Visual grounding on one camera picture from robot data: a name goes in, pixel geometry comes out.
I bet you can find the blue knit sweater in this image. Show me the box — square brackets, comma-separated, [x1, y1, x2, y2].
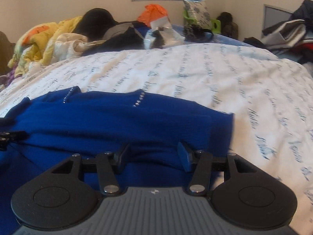
[1, 87, 234, 234]

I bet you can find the black and grey clothes pile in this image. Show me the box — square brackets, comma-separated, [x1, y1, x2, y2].
[81, 22, 151, 56]

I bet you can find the clothes heap on right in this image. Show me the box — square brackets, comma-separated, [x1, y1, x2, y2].
[244, 0, 312, 64]

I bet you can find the white duvet with blue script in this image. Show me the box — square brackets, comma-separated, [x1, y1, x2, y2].
[1, 43, 312, 234]

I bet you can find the yellow floral quilt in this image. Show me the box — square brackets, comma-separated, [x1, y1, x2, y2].
[7, 16, 104, 78]

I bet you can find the white crumpled plastic bag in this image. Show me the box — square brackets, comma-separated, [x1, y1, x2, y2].
[143, 16, 185, 49]

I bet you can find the dark brown plush toy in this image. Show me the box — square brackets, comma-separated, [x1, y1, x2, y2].
[217, 12, 239, 40]

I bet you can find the green plastic chair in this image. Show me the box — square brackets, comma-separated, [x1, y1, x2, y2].
[183, 10, 221, 34]

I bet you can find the black round cushion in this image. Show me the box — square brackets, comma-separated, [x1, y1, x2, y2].
[73, 8, 118, 41]

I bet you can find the blue floral white pillow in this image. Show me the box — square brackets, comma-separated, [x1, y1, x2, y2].
[183, 0, 212, 29]

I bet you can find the orange plastic bag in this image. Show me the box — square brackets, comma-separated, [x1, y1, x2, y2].
[137, 4, 168, 27]

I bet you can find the grey framed panel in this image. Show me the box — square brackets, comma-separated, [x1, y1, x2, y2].
[262, 4, 293, 30]

